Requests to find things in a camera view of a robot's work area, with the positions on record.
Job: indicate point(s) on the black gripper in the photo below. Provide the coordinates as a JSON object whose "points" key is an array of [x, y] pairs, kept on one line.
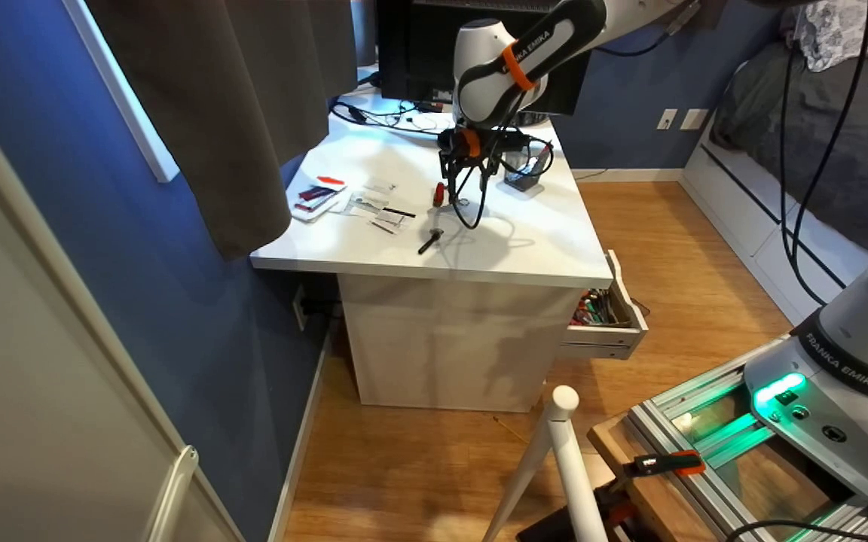
{"points": [[464, 149]]}

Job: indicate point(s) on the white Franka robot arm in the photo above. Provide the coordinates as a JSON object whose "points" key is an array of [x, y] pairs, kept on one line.
{"points": [[482, 70]]}

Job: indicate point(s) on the black flat strip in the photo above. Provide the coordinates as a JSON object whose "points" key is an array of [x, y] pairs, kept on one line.
{"points": [[399, 212]]}

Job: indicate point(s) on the white printed paper leaflet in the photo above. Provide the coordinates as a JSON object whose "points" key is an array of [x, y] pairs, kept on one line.
{"points": [[386, 226], [386, 206]]}

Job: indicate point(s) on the white desk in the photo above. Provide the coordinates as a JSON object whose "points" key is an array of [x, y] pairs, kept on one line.
{"points": [[473, 301]]}

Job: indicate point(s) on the black computer monitor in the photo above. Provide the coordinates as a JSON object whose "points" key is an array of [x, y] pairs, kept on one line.
{"points": [[424, 51]]}

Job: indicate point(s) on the white desk drawer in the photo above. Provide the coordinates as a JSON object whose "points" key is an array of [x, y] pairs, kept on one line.
{"points": [[609, 327]]}

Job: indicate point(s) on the dark curtain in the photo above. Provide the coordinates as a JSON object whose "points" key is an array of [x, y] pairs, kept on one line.
{"points": [[223, 111]]}

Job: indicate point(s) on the white bed base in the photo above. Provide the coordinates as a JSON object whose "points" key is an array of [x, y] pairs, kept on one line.
{"points": [[756, 221]]}

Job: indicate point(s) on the orange clamp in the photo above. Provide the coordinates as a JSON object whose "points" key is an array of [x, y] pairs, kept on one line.
{"points": [[668, 465]]}

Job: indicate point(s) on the white window trim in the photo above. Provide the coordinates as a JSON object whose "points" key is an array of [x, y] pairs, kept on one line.
{"points": [[121, 93]]}

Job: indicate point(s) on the wooden board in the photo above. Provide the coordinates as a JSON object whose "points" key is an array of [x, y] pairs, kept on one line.
{"points": [[654, 502]]}

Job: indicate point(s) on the dark bed cover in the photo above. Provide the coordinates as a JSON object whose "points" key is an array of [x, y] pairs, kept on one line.
{"points": [[856, 152]]}

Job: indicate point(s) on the grey patterned pillow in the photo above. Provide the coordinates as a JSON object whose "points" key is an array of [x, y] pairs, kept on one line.
{"points": [[843, 32]]}

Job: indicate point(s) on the white door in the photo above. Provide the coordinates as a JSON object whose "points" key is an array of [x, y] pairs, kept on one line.
{"points": [[43, 382]]}

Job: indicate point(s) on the white wall outlet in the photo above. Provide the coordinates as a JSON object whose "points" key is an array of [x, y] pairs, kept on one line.
{"points": [[693, 119], [668, 119]]}

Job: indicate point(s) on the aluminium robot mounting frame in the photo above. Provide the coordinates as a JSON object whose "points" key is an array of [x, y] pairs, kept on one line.
{"points": [[725, 441]]}

